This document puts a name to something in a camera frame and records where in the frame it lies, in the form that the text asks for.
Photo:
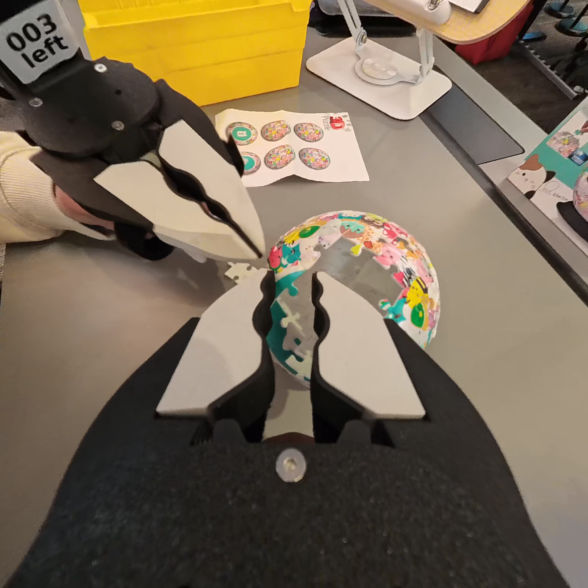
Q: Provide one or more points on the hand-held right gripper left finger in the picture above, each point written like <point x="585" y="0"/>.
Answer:
<point x="216" y="363"/>

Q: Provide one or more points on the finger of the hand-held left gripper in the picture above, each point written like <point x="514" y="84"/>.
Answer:
<point x="206" y="165"/>
<point x="147" y="197"/>

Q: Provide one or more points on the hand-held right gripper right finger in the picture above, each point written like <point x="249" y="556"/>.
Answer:
<point x="367" y="367"/>

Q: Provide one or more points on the colourful puzzle ball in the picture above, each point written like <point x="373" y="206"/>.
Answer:
<point x="404" y="275"/>

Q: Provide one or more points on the person's left forearm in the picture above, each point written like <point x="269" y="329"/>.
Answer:
<point x="23" y="197"/>

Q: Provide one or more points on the white puzzle piece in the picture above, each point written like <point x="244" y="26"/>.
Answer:
<point x="239" y="272"/>

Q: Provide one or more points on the printed puzzle box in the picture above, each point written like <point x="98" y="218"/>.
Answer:
<point x="537" y="179"/>

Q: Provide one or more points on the person's left hand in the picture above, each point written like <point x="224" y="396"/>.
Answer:
<point x="73" y="206"/>

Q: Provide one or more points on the yellow plastic bin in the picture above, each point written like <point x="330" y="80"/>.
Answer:
<point x="193" y="50"/>

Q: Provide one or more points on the printed sticker sheet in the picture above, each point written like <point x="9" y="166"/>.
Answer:
<point x="321" y="156"/>

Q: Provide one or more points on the white board stand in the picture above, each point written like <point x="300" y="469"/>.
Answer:
<point x="395" y="87"/>

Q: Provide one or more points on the grey flat panel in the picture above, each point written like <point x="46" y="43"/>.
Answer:
<point x="473" y="133"/>

